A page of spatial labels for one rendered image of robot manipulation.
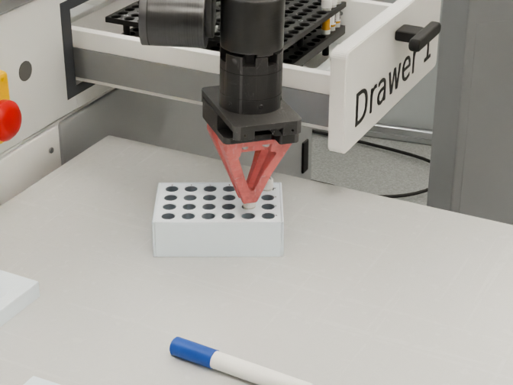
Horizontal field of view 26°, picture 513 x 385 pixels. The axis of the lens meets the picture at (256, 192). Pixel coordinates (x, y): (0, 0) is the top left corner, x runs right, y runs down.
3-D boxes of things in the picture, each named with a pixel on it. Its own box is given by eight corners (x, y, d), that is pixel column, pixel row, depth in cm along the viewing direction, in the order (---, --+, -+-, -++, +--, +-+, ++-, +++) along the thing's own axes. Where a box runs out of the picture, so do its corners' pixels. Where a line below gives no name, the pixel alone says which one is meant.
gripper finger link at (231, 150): (223, 218, 103) (224, 124, 99) (200, 185, 109) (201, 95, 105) (291, 208, 105) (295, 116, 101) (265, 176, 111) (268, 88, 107)
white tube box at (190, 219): (281, 215, 113) (281, 182, 112) (283, 257, 106) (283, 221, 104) (159, 215, 113) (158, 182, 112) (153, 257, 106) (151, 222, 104)
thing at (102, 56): (418, 55, 134) (421, 6, 131) (333, 133, 114) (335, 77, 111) (137, 8, 150) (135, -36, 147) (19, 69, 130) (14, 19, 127)
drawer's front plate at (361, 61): (436, 65, 135) (443, -23, 130) (343, 156, 112) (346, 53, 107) (422, 63, 136) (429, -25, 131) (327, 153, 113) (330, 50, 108)
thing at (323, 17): (346, 6, 131) (346, 1, 131) (281, 52, 117) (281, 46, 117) (331, 4, 132) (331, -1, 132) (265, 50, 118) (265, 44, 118)
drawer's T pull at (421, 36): (441, 33, 122) (442, 21, 121) (417, 53, 116) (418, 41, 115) (410, 27, 123) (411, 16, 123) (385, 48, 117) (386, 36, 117)
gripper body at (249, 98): (233, 147, 98) (235, 67, 94) (199, 105, 106) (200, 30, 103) (302, 138, 100) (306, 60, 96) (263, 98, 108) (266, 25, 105)
